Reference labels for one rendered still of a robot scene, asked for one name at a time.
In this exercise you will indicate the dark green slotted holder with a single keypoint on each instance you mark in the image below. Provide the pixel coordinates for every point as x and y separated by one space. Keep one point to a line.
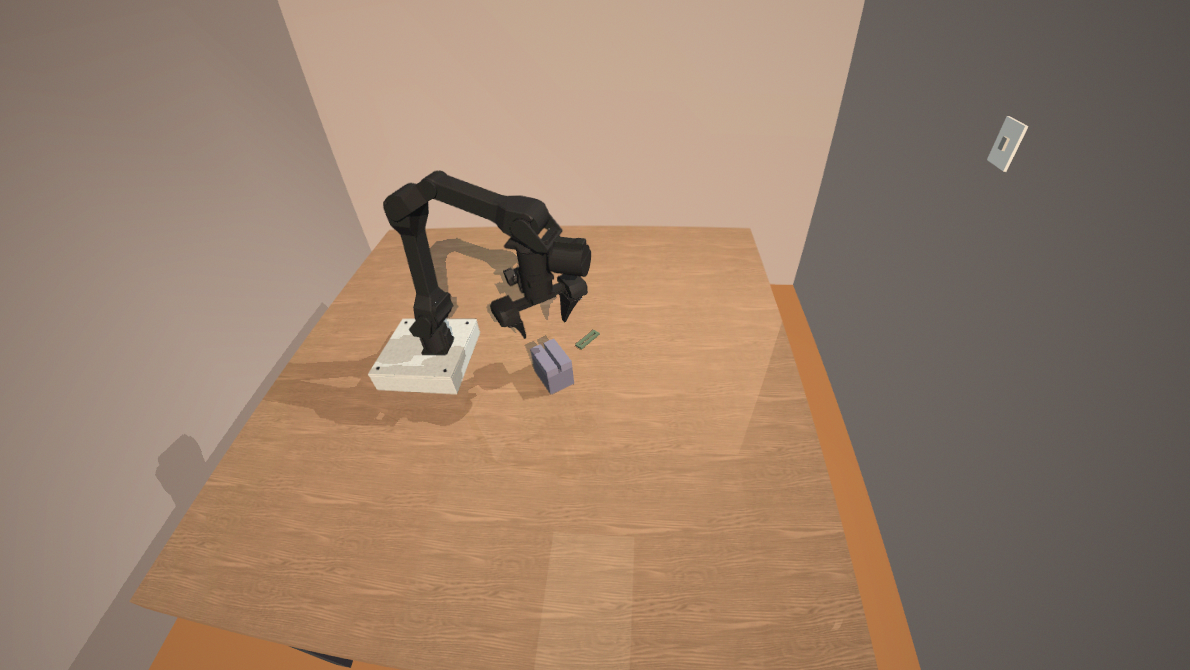
589 340

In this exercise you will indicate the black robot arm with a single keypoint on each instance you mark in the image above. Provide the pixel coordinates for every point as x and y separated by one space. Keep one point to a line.
522 218

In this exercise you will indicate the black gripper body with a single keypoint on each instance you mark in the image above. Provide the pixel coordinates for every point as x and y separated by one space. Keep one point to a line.
537 289

